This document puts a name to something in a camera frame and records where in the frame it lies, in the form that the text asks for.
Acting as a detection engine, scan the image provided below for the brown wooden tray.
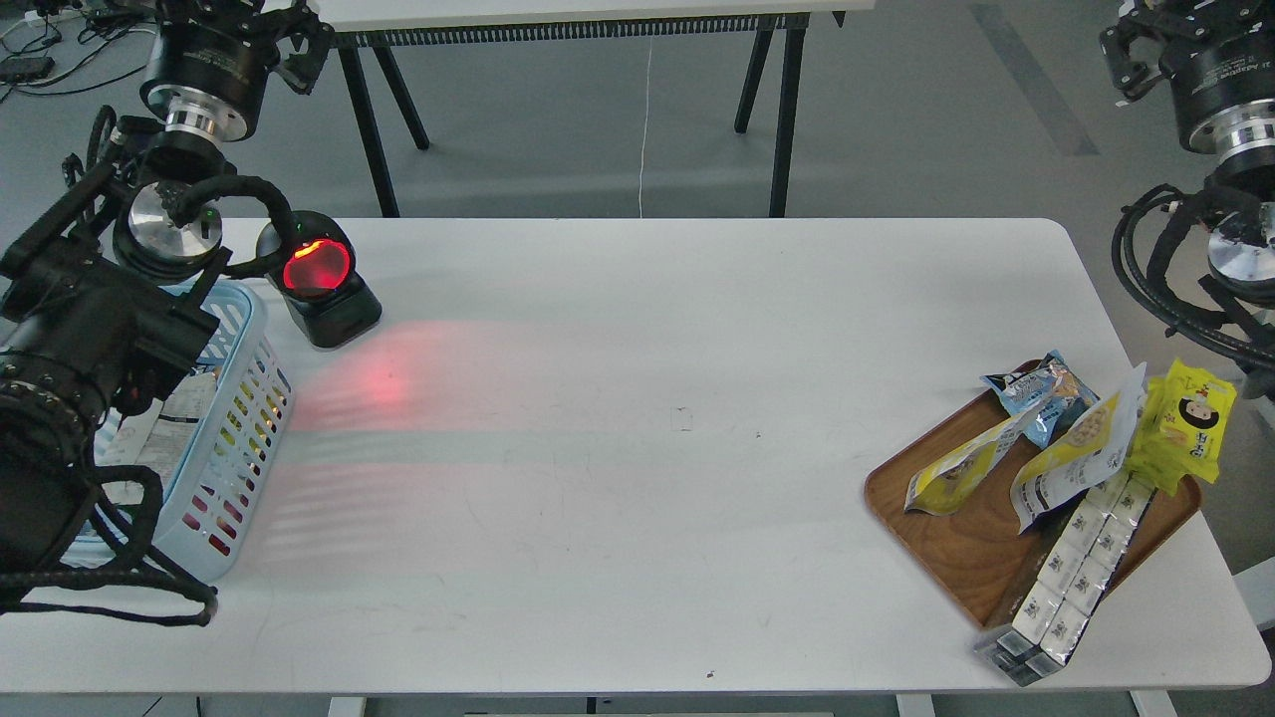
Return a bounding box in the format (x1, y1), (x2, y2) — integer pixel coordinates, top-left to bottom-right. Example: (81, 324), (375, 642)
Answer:
(864, 359), (1202, 630)

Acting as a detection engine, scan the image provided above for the yellow white nut pouch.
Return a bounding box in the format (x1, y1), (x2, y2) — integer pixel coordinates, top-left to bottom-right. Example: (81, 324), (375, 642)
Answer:
(1009, 362), (1148, 535)

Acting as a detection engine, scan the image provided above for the white hanging cable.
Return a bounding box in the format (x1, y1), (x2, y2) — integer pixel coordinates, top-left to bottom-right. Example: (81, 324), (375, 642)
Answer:
(638, 38), (654, 218)

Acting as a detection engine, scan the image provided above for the light blue plastic basket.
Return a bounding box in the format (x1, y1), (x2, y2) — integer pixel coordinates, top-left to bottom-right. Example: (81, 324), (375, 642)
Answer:
(60, 279), (296, 584)

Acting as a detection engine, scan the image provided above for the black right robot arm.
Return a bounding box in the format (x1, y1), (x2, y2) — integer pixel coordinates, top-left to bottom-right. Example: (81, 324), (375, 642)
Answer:
(1099, 1), (1274, 399)

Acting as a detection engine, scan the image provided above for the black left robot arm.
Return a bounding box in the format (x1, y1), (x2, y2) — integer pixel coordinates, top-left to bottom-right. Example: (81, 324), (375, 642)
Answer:
(3, 1), (354, 626)

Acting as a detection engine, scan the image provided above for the blue snack bag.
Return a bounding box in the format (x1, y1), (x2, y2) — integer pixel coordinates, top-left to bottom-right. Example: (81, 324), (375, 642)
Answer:
(980, 351), (1099, 449)

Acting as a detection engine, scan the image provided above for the white snack bag in basket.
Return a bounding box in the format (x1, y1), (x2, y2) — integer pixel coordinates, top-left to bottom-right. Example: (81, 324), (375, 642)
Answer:
(93, 364), (221, 499)

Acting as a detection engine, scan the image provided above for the yellow white snack pouch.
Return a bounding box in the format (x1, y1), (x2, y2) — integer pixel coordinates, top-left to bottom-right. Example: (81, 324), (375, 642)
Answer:
(904, 408), (1039, 515)

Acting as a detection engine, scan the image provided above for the white boxed snack multipack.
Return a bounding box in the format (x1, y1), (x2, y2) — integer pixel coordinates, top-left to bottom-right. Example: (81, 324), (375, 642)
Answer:
(973, 475), (1159, 686)

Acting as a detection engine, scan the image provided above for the floor cables and adapter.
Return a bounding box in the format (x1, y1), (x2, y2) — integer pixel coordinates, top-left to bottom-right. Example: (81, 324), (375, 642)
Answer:
(0, 0), (159, 101)

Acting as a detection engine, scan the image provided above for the black barcode scanner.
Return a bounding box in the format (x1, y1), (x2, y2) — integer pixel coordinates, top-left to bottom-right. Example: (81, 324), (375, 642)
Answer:
(256, 211), (383, 350)

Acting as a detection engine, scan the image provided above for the yellow cartoon snack pack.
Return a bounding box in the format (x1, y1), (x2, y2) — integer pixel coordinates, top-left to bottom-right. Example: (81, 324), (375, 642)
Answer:
(1128, 359), (1238, 495)

